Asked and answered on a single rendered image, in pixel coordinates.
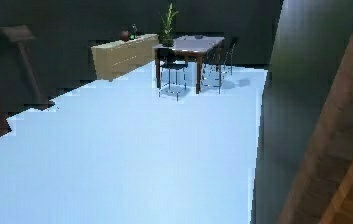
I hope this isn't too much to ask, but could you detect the black metal chair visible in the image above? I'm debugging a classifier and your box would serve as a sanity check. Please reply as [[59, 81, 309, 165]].
[[202, 36, 240, 95], [156, 47, 189, 102]]

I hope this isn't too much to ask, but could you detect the brown dining table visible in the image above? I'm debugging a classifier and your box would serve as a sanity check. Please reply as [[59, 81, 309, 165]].
[[152, 35, 226, 95]]

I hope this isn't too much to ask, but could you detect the beige chest of drawers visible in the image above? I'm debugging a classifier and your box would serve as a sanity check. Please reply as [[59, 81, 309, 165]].
[[90, 33, 160, 82]]

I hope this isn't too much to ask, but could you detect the green house plant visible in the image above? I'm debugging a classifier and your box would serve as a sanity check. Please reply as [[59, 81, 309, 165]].
[[158, 2, 180, 48]]

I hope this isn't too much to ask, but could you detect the small green bottle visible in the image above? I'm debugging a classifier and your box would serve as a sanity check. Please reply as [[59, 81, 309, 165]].
[[129, 23, 139, 40]]

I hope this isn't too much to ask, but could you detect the brown wooden door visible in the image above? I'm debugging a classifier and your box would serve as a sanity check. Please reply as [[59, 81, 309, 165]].
[[277, 0, 353, 224]]

